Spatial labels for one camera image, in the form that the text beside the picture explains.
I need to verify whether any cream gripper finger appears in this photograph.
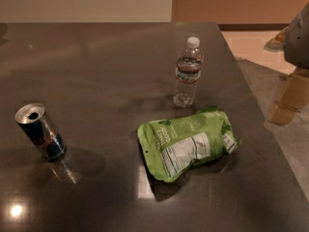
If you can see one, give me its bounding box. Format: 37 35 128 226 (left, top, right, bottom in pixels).
268 69 309 126

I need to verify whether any green rice chip bag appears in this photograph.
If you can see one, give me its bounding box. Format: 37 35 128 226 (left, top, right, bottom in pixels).
137 106 240 183

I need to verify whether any redbull can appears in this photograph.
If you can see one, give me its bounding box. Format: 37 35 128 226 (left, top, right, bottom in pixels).
15 103 66 161

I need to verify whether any clear plastic water bottle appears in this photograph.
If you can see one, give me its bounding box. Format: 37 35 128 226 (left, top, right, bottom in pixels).
173 37 204 107

